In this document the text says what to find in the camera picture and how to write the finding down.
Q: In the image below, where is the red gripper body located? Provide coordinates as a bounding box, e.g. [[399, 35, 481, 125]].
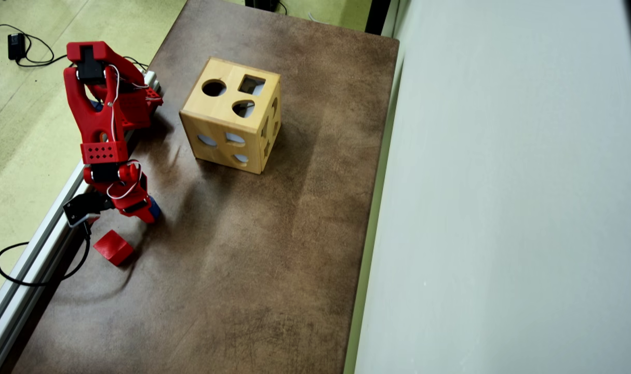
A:
[[107, 173, 153, 215]]

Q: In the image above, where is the wooden shape sorter box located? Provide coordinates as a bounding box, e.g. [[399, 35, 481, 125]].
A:
[[179, 57, 283, 175]]

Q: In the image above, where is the red wooden cube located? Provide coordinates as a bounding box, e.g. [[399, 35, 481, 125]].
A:
[[92, 230, 136, 267]]

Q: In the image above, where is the black power adapter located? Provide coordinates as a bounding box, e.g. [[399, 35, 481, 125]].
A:
[[7, 33, 26, 61]]

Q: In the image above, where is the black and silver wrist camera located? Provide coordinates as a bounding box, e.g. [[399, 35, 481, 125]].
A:
[[63, 191, 114, 228]]

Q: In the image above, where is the black camera cable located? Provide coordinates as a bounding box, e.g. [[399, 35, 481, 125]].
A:
[[0, 221, 92, 287]]

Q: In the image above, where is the aluminium profile rail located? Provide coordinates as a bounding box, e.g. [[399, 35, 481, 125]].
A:
[[0, 130, 137, 374]]

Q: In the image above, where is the black power cable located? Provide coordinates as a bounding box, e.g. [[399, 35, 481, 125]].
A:
[[0, 23, 69, 68]]

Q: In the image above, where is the black post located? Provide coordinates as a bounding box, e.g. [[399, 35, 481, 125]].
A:
[[365, 0, 394, 36]]

